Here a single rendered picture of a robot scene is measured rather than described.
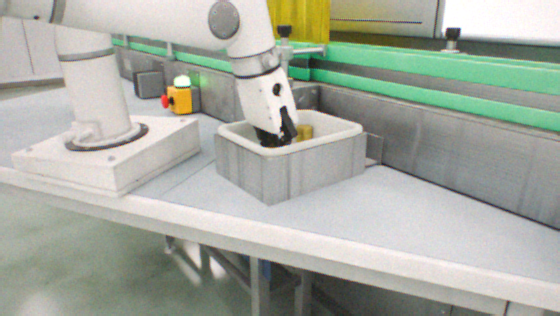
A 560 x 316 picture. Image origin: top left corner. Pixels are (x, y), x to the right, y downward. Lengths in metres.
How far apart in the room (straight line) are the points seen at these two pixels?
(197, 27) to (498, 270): 0.46
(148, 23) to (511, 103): 0.51
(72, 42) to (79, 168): 0.21
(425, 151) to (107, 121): 0.57
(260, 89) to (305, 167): 0.15
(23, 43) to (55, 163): 5.91
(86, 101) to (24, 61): 5.91
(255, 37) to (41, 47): 6.17
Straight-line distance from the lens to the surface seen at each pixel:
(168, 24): 0.48
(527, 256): 0.60
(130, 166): 0.71
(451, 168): 0.71
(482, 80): 0.69
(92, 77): 0.77
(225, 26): 0.51
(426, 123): 0.72
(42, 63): 6.71
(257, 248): 0.67
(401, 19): 0.97
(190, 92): 1.17
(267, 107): 0.61
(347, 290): 1.37
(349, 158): 0.72
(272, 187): 0.61
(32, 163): 0.83
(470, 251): 0.57
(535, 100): 0.66
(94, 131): 0.78
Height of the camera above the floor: 1.04
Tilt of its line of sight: 21 degrees down
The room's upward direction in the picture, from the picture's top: straight up
